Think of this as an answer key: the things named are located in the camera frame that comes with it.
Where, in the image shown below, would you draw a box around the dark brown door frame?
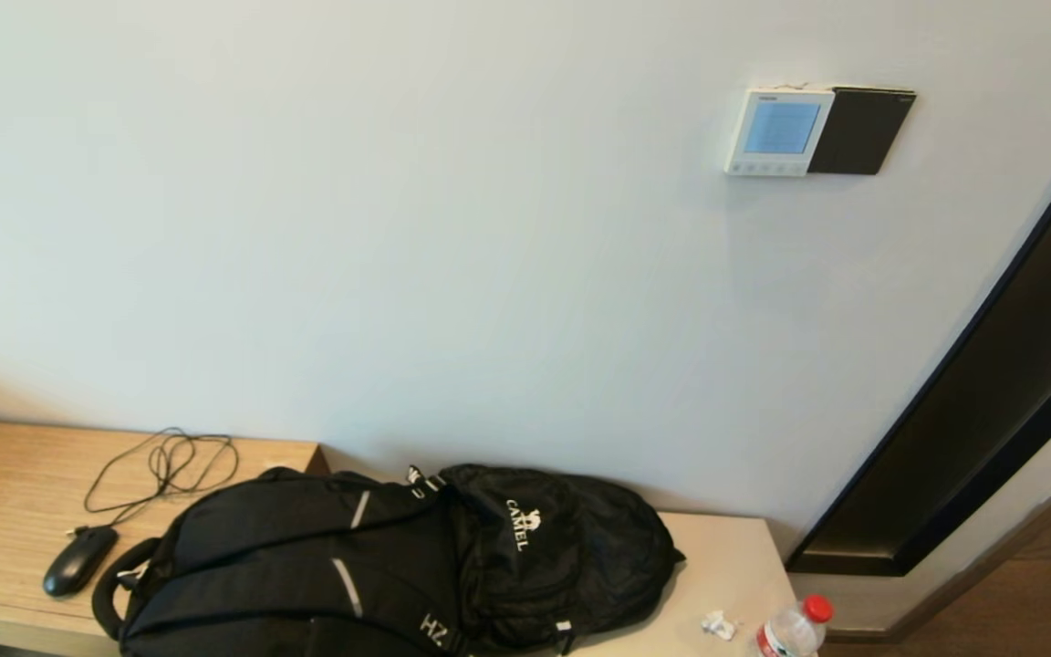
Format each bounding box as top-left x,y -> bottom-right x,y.
785,109 -> 1051,579

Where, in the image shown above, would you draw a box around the black Camel logo backpack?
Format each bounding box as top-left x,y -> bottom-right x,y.
407,463 -> 687,654

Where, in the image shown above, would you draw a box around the black mouse cable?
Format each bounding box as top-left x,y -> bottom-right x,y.
67,426 -> 242,539

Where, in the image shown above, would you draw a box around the large black HZ backpack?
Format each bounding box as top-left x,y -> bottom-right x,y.
90,465 -> 483,657

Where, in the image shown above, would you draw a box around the dark wall switch panel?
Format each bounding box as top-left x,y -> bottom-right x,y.
806,87 -> 918,177

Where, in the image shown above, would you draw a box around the white wall thermostat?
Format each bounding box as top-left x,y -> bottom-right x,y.
723,87 -> 837,178

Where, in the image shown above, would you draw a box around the beige low cabinet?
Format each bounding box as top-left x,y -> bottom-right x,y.
544,510 -> 802,657

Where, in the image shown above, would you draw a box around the wooden baseboard trim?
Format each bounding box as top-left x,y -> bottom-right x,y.
822,454 -> 1051,640

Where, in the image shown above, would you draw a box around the wooden desk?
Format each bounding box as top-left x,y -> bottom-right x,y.
0,417 -> 331,657

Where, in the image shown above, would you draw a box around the clear red-capped water bottle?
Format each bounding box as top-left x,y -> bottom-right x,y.
748,594 -> 836,657

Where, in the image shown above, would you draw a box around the black computer mouse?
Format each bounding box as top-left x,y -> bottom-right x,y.
42,524 -> 120,600

